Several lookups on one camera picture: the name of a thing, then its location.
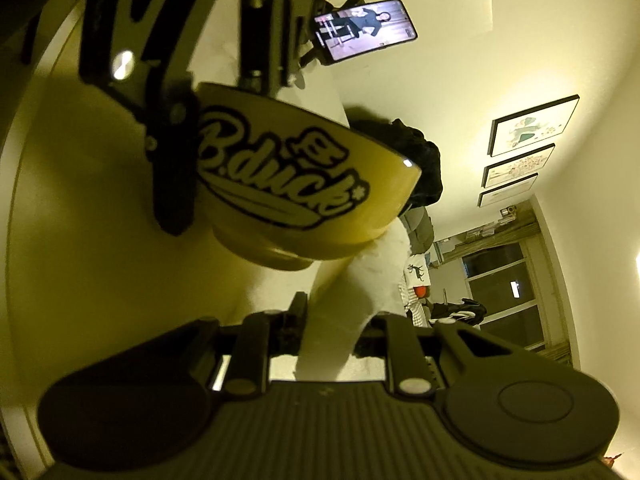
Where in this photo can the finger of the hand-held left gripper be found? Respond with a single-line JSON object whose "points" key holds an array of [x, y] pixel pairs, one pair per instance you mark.
{"points": [[260, 75], [172, 185]]}

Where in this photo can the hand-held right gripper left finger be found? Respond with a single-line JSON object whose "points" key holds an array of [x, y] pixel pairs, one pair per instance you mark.
{"points": [[295, 320]]}

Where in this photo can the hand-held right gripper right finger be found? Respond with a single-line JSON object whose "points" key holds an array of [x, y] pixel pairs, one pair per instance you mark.
{"points": [[370, 345]]}

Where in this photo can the white sponge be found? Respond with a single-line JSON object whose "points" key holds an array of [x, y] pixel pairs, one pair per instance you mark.
{"points": [[350, 310]]}

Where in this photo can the yellow bowl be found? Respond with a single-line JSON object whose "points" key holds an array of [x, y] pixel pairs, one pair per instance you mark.
{"points": [[300, 200]]}

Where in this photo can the checked sofa cover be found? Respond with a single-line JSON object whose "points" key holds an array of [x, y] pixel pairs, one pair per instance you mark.
{"points": [[417, 312]]}

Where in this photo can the black phone stand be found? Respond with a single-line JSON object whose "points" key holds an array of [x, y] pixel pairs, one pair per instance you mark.
{"points": [[315, 57]]}

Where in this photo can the red cushion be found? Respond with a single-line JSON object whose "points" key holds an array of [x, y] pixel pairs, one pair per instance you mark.
{"points": [[422, 292]]}

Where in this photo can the deer print pillow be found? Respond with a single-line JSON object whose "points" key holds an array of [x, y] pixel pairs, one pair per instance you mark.
{"points": [[416, 275]]}

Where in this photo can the black and white jacket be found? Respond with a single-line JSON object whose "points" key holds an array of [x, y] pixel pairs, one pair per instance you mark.
{"points": [[460, 312]]}

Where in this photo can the smartphone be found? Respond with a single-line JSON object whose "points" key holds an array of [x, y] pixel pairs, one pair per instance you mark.
{"points": [[367, 30]]}

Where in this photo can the grey sofa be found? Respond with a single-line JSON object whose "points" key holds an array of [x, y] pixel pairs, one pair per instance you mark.
{"points": [[420, 230]]}

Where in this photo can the window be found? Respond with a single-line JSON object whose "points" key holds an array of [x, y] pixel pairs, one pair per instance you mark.
{"points": [[505, 300]]}

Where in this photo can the black fleece coat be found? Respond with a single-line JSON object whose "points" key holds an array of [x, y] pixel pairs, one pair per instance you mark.
{"points": [[415, 160]]}

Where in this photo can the narrow framed picture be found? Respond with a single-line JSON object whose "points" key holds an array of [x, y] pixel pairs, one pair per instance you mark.
{"points": [[507, 191]]}

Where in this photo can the framed picture floral print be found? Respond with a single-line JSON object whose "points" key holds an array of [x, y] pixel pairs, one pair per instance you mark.
{"points": [[517, 166]]}

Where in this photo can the framed picture green print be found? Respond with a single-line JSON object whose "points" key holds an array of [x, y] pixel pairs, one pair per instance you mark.
{"points": [[532, 127]]}

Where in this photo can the ceiling light panel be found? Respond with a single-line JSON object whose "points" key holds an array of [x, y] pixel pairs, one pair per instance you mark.
{"points": [[637, 270]]}

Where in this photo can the small wall ornament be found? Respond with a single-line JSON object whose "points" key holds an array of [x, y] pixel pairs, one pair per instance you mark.
{"points": [[508, 211]]}

